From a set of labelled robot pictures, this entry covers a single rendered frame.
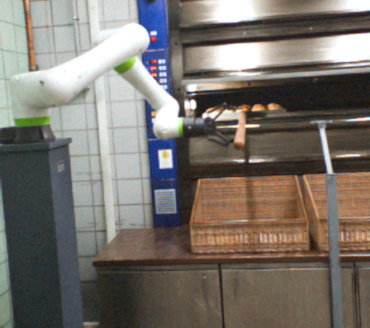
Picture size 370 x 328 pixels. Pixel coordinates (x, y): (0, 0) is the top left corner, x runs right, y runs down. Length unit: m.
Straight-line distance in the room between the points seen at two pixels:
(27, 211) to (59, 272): 0.24
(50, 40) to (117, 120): 0.61
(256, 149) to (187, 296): 0.89
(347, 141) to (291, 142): 0.30
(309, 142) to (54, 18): 1.62
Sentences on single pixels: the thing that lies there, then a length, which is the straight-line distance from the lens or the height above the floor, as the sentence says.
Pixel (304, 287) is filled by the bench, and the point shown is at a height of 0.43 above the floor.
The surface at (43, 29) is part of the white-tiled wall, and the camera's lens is 2.93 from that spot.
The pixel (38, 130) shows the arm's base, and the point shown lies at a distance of 1.75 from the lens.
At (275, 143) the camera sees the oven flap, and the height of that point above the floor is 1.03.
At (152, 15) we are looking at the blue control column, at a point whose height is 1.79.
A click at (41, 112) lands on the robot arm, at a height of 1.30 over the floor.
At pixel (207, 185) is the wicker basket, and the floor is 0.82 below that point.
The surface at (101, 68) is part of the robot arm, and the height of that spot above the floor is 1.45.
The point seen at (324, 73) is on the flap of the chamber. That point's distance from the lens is 2.52.
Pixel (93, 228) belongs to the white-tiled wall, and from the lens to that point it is 2.92.
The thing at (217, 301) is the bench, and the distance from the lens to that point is 2.32.
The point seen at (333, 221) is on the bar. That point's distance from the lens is 2.15.
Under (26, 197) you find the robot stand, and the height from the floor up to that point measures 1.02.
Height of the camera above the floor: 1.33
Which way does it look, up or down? 4 degrees down
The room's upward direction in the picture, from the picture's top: 4 degrees counter-clockwise
